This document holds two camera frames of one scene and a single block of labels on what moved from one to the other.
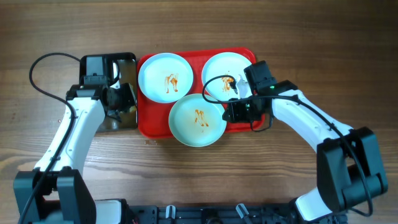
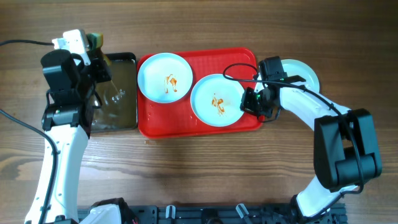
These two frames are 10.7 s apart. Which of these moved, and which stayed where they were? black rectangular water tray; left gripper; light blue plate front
Moved: left gripper; light blue plate front
Stayed: black rectangular water tray
